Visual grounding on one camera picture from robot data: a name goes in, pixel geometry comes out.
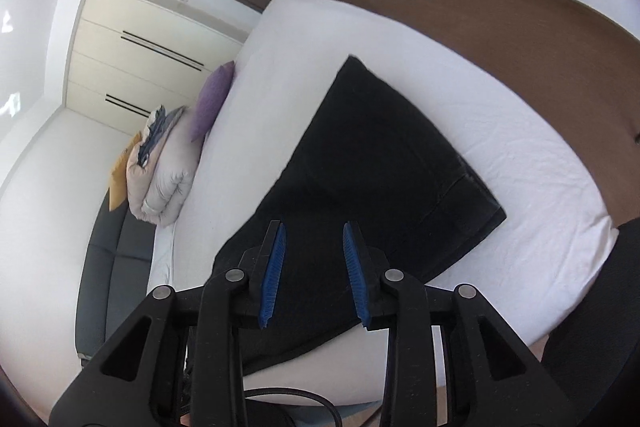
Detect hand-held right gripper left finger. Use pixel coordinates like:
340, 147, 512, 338
50, 221, 287, 427

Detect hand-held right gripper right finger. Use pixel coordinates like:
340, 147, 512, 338
342, 222, 591, 427

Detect black denim pants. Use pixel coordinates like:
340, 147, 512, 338
212, 55, 507, 375

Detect folded beige duvet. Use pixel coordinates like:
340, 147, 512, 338
126, 106, 201, 228

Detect grey padded headboard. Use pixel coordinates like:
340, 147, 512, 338
75, 192, 156, 358

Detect yellow pillow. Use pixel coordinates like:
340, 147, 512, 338
109, 132, 143, 212

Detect purple pillow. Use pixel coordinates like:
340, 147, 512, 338
189, 61, 236, 142

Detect blue grey folded cloth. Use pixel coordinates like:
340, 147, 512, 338
139, 106, 171, 165

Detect bed with white sheet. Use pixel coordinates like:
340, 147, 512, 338
148, 0, 615, 408

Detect dark cloth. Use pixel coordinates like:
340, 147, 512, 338
542, 217, 640, 427

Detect cream wardrobe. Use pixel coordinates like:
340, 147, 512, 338
62, 0, 263, 120

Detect black cable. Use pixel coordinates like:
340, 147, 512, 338
242, 387, 343, 427

